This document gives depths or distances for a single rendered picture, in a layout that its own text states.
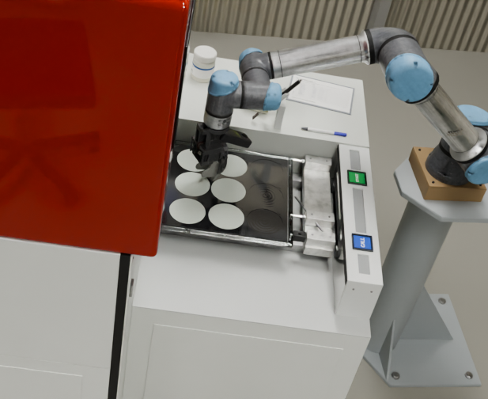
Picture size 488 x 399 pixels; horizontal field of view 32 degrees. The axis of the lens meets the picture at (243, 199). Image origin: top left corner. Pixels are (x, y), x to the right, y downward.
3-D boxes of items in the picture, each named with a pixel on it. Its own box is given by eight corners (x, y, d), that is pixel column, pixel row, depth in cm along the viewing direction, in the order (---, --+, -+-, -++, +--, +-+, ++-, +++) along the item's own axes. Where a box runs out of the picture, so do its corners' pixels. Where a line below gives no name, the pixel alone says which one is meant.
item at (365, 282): (334, 315, 227) (347, 280, 218) (328, 177, 268) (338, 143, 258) (369, 320, 228) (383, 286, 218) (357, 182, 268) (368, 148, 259)
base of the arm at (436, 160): (457, 153, 279) (467, 128, 272) (479, 184, 269) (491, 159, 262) (417, 155, 274) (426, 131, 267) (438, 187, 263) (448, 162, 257)
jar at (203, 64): (189, 81, 268) (193, 56, 262) (191, 68, 273) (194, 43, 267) (212, 85, 269) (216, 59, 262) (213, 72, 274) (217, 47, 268)
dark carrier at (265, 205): (161, 225, 231) (161, 223, 230) (174, 144, 256) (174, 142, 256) (287, 242, 234) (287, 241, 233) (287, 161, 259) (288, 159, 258)
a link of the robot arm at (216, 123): (224, 99, 232) (239, 116, 228) (221, 112, 236) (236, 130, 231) (199, 104, 229) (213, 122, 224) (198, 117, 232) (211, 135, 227)
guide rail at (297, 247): (154, 232, 239) (155, 224, 237) (155, 227, 240) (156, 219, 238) (330, 256, 243) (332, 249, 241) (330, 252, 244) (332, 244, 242)
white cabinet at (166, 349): (114, 470, 274) (131, 307, 219) (150, 252, 345) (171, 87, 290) (311, 493, 279) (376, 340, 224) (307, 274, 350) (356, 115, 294)
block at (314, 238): (304, 245, 236) (307, 237, 234) (304, 236, 238) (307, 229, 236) (333, 248, 237) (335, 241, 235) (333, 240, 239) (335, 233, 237)
